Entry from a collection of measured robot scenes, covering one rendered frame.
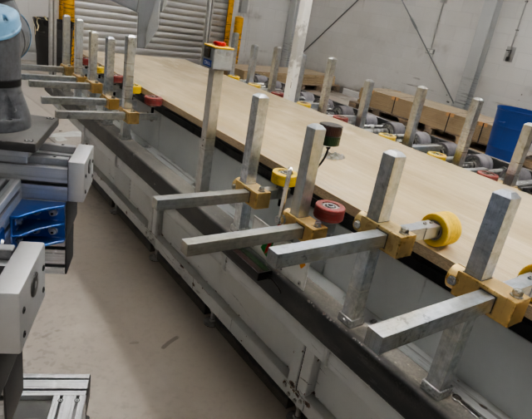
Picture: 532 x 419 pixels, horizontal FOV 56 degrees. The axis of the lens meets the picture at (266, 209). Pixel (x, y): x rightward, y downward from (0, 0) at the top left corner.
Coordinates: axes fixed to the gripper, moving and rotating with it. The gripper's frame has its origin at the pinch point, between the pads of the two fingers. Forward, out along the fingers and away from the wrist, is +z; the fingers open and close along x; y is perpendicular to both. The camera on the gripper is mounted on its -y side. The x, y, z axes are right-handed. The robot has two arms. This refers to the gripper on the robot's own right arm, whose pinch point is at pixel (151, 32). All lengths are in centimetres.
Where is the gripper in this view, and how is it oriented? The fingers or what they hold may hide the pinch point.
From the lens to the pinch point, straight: 43.9
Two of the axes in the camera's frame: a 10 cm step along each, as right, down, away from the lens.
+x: 1.7, 3.9, -9.0
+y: -9.7, -0.8, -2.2
